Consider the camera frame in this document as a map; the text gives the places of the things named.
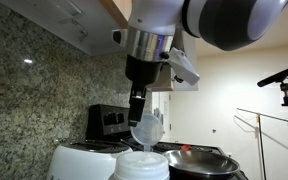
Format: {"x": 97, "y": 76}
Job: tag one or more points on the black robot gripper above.
{"x": 142, "y": 70}

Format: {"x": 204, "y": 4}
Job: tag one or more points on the white wipes canister blue label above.
{"x": 140, "y": 168}

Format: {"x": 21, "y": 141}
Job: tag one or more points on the black electric stove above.
{"x": 110, "y": 121}

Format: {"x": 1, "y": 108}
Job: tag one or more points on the light wooden upper cabinet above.
{"x": 67, "y": 23}

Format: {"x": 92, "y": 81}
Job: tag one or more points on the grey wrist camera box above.
{"x": 184, "y": 66}

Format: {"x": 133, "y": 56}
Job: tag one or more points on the stainless steel frying pan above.
{"x": 200, "y": 163}

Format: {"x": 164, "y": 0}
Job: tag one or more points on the black stereo camera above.
{"x": 280, "y": 76}

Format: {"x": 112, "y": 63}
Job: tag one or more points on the white two-slot toaster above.
{"x": 84, "y": 163}

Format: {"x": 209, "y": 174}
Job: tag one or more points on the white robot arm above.
{"x": 157, "y": 20}

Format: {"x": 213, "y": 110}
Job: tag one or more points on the thin stand with white disc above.
{"x": 260, "y": 140}

